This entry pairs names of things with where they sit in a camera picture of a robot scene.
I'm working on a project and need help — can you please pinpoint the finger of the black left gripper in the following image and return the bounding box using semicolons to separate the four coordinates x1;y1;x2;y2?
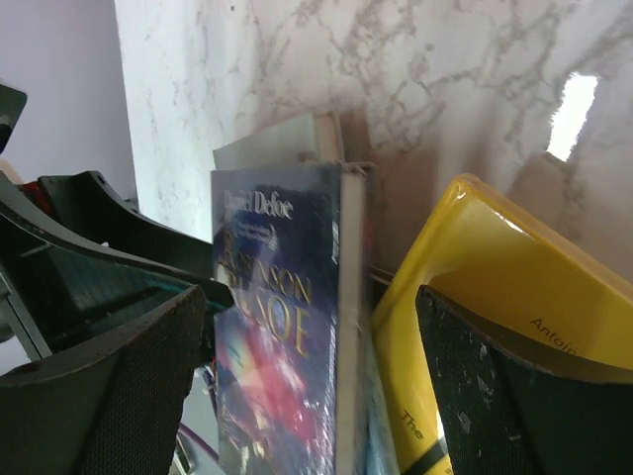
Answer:
1;176;233;356

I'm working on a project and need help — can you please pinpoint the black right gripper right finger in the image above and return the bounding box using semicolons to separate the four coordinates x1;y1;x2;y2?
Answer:
415;286;632;474

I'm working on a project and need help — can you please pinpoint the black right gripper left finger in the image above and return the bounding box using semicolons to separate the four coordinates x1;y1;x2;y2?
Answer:
1;286;206;474

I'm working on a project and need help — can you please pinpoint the light blue paperback book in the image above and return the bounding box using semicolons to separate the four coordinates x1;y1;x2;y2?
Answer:
365;337;400;475

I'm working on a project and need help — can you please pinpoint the yellow Little Prince book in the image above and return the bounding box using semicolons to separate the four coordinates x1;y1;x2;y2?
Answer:
372;174;632;474

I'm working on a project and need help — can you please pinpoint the dark blue Robinson Crusoe book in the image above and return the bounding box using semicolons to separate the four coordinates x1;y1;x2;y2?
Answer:
211;162;368;474

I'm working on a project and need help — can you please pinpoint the grey Great Gatsby book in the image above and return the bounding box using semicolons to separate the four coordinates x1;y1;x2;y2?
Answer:
213;112;344;170

